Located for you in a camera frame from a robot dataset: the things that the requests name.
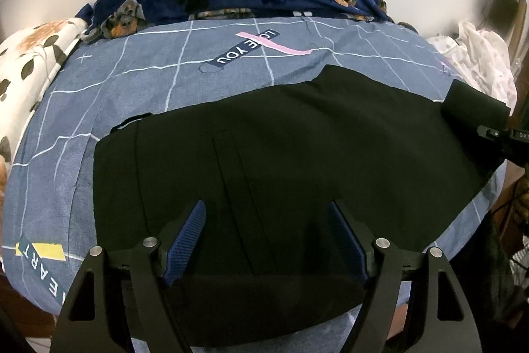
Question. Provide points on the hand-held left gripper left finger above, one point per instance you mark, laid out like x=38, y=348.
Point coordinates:
x=188, y=242

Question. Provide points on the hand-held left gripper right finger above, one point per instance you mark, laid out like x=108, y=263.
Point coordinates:
x=346, y=242

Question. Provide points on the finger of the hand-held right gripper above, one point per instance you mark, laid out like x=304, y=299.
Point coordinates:
x=494, y=133

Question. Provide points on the black pants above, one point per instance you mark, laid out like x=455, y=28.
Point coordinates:
x=289, y=138

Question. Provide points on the white dotted cloth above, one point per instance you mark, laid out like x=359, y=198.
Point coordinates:
x=479, y=51

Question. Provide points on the brown wooden furniture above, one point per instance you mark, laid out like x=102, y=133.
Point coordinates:
x=510, y=5

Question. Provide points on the blue grid bed sheet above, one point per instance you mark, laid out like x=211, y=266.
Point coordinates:
x=144, y=88

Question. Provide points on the white leaf-print pillow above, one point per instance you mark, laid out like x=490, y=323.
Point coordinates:
x=29, y=59

